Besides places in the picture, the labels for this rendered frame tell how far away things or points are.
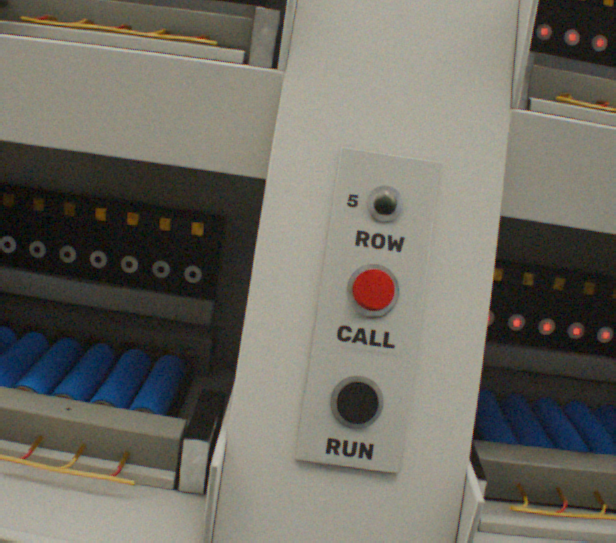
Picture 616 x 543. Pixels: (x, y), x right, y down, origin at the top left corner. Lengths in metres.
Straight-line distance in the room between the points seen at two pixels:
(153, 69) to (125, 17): 0.09
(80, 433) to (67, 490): 0.03
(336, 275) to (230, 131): 0.07
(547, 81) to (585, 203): 0.09
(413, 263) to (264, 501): 0.11
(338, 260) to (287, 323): 0.03
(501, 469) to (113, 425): 0.18
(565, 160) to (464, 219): 0.05
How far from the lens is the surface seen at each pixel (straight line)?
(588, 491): 0.37
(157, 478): 0.32
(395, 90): 0.28
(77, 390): 0.36
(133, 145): 0.29
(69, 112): 0.30
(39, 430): 0.33
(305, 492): 0.27
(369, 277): 0.26
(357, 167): 0.27
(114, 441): 0.32
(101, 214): 0.43
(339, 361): 0.26
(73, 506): 0.31
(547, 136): 0.30
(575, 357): 0.47
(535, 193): 0.30
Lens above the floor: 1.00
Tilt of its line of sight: 7 degrees up
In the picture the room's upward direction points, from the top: 9 degrees clockwise
